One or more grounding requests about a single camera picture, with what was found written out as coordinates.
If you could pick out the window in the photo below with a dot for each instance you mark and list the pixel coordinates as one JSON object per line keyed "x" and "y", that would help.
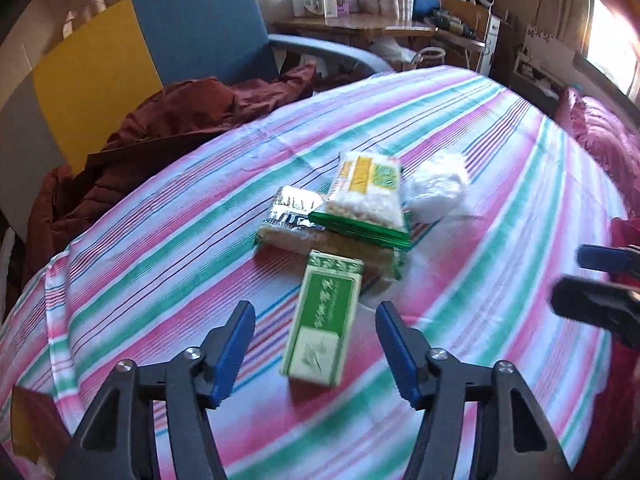
{"x": 612, "y": 35}

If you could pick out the red quilt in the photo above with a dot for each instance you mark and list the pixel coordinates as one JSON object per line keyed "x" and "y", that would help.
{"x": 600, "y": 125}

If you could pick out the brown-red padded jacket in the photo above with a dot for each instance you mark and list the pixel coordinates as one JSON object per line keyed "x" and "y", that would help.
{"x": 165, "y": 120}

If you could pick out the cluttered side shelf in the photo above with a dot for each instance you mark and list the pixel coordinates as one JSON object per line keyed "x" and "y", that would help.
{"x": 465, "y": 25}

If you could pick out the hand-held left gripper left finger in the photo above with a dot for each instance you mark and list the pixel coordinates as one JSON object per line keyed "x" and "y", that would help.
{"x": 232, "y": 350}

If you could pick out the purple carton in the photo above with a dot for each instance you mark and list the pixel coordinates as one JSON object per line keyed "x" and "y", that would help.
{"x": 346, "y": 3}

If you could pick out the green cardboard box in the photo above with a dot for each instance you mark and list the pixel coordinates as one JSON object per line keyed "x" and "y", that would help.
{"x": 320, "y": 320}

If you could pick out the puffed rice snack packet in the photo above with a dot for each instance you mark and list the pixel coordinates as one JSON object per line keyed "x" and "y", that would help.
{"x": 365, "y": 200}

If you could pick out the grey yellow blue sofa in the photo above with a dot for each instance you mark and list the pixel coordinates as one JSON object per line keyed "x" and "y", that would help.
{"x": 200, "y": 20}

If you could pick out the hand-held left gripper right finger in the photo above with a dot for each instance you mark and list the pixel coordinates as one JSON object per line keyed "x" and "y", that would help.
{"x": 397, "y": 355}

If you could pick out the silver cracker packet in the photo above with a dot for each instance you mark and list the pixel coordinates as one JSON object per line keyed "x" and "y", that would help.
{"x": 290, "y": 210}

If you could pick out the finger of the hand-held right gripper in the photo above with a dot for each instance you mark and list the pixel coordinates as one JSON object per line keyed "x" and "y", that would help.
{"x": 607, "y": 257}
{"x": 590, "y": 300}

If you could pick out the striped pink green bedsheet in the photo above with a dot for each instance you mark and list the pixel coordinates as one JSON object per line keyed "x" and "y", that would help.
{"x": 200, "y": 220}

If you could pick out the white crumpled plastic bag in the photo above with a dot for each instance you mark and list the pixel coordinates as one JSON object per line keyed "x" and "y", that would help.
{"x": 435, "y": 187}

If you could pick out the wooden desk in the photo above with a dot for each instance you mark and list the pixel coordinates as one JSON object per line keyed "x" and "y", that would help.
{"x": 350, "y": 25}

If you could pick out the maroon gift box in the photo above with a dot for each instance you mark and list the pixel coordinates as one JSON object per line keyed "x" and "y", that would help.
{"x": 37, "y": 420}

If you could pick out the small white carton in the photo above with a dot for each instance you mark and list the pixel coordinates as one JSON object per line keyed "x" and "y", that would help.
{"x": 307, "y": 4}

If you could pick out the green-edged brown snack packet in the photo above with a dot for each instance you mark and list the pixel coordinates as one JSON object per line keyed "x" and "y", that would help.
{"x": 385, "y": 267}

